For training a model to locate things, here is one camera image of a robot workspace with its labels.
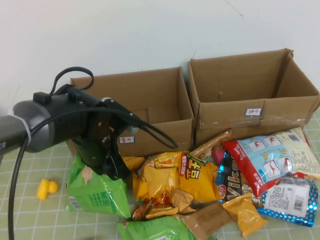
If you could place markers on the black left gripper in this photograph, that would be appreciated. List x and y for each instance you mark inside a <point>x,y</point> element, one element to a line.
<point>95,150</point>

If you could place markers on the green cucumber chips bag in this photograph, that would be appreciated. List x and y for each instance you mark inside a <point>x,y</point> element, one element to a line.
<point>100,197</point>

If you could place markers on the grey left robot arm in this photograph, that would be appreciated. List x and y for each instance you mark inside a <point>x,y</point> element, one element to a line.
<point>42,130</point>

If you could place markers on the flat yellow-orange snack packet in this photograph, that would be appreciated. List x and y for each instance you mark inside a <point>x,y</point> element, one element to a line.
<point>160,212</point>

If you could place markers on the crumpled golden-brown snack packet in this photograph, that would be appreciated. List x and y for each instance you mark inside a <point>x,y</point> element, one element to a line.
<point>181,198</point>

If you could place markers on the pink snack packet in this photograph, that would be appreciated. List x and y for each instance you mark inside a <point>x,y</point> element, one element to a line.
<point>217,155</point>

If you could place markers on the flat brown snack packet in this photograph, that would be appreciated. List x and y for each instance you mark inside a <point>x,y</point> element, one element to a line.
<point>205,221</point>

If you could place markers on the plain yellow snack packet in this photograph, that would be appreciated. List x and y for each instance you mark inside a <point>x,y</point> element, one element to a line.
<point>246,215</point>

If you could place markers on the small yellow cracker packet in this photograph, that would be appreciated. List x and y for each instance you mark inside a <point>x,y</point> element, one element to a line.
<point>135,162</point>

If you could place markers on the black and orange cake packet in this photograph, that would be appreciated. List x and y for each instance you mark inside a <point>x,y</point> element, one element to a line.
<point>142,211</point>

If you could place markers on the cardboard box with red-text label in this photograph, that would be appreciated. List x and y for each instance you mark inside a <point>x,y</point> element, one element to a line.
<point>162,135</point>

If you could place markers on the yellow rubber duck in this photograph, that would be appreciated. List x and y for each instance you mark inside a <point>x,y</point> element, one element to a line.
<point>46,190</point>

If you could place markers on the large yellow crisps bag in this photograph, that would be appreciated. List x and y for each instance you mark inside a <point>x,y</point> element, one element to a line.
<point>197,180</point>

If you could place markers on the green checkered tablecloth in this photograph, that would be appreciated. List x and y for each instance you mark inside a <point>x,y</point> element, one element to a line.
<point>37,220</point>

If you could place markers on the long golden-brown wafer packet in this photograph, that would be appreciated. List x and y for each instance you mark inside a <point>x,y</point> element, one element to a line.
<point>212,143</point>

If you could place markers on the black chocolate bag blue edges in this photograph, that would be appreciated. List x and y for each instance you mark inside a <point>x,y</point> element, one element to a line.
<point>232,190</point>

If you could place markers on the red and blue shrimp-cracker bag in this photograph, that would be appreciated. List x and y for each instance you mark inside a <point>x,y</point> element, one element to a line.
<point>265,160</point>

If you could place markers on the taped cardboard box with label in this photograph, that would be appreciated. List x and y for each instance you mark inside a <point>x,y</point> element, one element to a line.
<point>275,120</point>

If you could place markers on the blue polka-dot foil bag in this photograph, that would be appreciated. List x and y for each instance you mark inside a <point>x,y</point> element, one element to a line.
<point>285,200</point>

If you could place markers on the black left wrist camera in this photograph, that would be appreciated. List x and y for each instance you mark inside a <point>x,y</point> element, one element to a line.
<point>120,110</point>

